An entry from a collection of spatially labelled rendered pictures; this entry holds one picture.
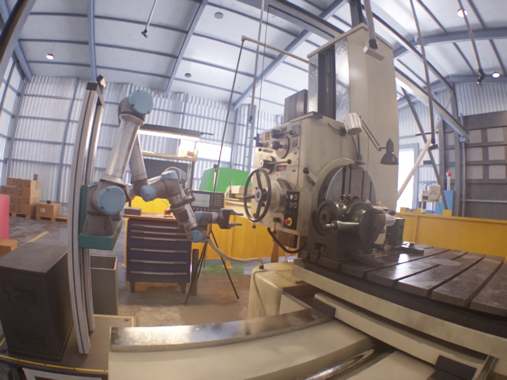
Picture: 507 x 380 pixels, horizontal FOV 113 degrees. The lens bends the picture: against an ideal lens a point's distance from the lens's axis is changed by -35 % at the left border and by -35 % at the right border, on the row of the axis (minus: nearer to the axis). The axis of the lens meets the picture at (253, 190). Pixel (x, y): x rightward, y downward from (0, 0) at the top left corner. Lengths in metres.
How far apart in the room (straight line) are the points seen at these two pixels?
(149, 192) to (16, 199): 7.75
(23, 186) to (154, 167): 5.80
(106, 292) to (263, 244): 3.23
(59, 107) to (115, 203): 14.98
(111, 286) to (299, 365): 1.78
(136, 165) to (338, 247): 1.05
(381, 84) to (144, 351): 2.61
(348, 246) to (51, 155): 15.04
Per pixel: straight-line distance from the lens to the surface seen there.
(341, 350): 1.12
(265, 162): 2.03
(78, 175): 1.34
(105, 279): 2.35
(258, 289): 2.29
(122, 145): 1.08
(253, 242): 4.72
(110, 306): 2.45
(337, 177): 1.73
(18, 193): 8.68
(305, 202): 1.56
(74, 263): 1.40
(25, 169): 16.06
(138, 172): 1.25
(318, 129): 1.80
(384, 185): 2.36
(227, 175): 5.76
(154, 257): 3.09
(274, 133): 1.99
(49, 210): 8.30
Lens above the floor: 1.28
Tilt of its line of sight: 2 degrees up
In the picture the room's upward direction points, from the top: 5 degrees clockwise
